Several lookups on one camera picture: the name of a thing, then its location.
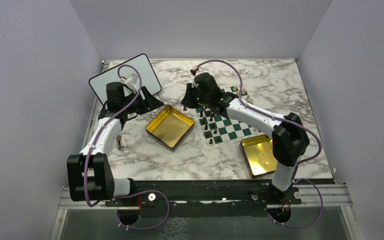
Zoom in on green white chess board mat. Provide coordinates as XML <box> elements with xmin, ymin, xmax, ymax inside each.
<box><xmin>191</xmin><ymin>85</ymin><xmax>268</xmax><ymax>152</ymax></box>

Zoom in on tin with dark pieces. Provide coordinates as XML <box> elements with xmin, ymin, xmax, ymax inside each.
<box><xmin>145</xmin><ymin>104</ymin><xmax>195</xmax><ymax>152</ymax></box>

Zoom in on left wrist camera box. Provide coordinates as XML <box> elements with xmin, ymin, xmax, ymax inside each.
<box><xmin>120</xmin><ymin>73</ymin><xmax>140</xmax><ymax>93</ymax></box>

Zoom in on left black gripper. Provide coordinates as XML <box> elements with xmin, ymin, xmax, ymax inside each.
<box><xmin>121</xmin><ymin>85</ymin><xmax>165</xmax><ymax>115</ymax></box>

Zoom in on empty gold tin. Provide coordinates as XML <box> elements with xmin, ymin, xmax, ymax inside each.
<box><xmin>239</xmin><ymin>134</ymin><xmax>278</xmax><ymax>179</ymax></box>

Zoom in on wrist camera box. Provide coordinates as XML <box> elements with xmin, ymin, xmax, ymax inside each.
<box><xmin>120</xmin><ymin>73</ymin><xmax>140</xmax><ymax>93</ymax></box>
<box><xmin>190</xmin><ymin>66</ymin><xmax>202</xmax><ymax>76</ymax></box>

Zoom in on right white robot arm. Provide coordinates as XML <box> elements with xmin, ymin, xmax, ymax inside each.
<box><xmin>181</xmin><ymin>70</ymin><xmax>310</xmax><ymax>204</ymax></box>

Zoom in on white chess pieces group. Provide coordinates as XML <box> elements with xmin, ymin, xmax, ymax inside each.
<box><xmin>235</xmin><ymin>85</ymin><xmax>258</xmax><ymax>133</ymax></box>

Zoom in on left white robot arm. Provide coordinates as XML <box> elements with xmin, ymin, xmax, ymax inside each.
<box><xmin>66</xmin><ymin>82</ymin><xmax>164</xmax><ymax>206</ymax></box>

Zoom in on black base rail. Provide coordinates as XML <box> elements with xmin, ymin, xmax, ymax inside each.
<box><xmin>105</xmin><ymin>179</ymin><xmax>302</xmax><ymax>218</ymax></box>

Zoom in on small whiteboard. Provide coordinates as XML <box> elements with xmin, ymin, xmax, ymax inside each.
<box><xmin>88</xmin><ymin>53</ymin><xmax>162</xmax><ymax>104</ymax></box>

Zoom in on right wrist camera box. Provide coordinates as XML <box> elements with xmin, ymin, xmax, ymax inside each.
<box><xmin>190</xmin><ymin>66</ymin><xmax>202</xmax><ymax>76</ymax></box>

